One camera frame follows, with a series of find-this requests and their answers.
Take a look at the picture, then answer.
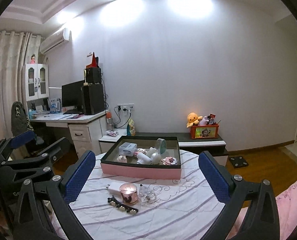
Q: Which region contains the black bathroom scale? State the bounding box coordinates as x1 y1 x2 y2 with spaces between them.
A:
228 156 249 168

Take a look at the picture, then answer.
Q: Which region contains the white desk with drawers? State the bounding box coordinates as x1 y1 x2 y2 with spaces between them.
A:
31 111 106 157

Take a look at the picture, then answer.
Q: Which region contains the black office chair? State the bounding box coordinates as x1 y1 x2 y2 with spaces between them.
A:
11 101 57 157

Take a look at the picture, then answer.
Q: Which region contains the wall power socket strip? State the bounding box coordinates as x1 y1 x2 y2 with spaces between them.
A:
117 103 134 112

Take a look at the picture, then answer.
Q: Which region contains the white air conditioner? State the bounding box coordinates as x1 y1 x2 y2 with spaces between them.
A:
39 28 71 55

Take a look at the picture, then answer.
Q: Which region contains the white plush toy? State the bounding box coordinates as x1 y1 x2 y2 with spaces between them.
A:
146 147 158 157

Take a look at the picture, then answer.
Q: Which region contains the white wall cabinet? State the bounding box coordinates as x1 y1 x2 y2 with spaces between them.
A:
22 64 49 101

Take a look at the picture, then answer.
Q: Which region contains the white hair dryer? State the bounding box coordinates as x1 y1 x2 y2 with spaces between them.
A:
136 152 152 165

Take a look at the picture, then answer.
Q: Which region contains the black white low cabinet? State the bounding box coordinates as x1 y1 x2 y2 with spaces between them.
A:
98 128 229 167

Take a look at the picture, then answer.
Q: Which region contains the pink patterned cube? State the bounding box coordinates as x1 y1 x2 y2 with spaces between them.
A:
161 157 179 166

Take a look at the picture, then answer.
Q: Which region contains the black computer tower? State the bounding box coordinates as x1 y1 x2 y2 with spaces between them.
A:
82 84 105 115

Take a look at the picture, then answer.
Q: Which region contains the black pearl hair clip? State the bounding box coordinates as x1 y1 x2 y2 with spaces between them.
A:
107 196 139 215

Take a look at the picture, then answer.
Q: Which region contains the clear glass perfume bottle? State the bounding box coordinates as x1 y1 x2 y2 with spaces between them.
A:
138 184 156 204

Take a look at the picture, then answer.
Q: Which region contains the black speaker box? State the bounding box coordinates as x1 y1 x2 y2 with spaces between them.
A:
85 67 102 84

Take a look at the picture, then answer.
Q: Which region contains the pink doll figure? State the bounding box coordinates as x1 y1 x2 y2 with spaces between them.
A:
30 54 37 64

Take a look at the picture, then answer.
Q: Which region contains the rose gold round jar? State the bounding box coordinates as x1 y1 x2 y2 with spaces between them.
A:
119 183 138 204

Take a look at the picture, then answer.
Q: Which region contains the beige curtain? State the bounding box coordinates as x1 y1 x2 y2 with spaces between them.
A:
0 31 42 139

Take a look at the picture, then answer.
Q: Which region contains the white power adapter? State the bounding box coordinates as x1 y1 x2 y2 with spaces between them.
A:
106 181 123 196

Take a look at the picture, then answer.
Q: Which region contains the orange toy box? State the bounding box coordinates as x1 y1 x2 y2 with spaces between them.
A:
190 125 219 139

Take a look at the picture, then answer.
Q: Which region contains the black computer monitor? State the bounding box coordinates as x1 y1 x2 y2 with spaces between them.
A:
62 80 84 114

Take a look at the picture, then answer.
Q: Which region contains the tissue pack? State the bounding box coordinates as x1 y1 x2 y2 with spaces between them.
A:
119 142 138 157

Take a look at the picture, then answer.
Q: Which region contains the pink white kitty figure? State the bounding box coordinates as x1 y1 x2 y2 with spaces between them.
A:
136 148 147 155

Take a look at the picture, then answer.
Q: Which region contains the red triangular flag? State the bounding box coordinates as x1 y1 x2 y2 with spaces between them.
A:
85 52 99 69

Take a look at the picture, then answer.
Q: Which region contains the orange capped bottle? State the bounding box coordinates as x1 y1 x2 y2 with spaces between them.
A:
106 112 114 131

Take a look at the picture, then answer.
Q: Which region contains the clear teal cup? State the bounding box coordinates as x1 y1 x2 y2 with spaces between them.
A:
155 138 167 154

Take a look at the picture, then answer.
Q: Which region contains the pink plush toy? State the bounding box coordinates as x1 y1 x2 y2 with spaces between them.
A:
198 116 209 126

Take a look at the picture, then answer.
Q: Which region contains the pink black storage tray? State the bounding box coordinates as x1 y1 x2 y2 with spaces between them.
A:
101 135 181 180

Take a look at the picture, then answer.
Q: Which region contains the pink bedding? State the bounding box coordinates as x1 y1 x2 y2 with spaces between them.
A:
225 171 297 240

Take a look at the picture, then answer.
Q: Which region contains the yellow blue snack bag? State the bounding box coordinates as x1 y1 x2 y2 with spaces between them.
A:
127 119 136 136

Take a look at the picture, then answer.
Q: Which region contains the yellow octopus plush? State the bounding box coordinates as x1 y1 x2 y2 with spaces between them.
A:
186 112 203 128

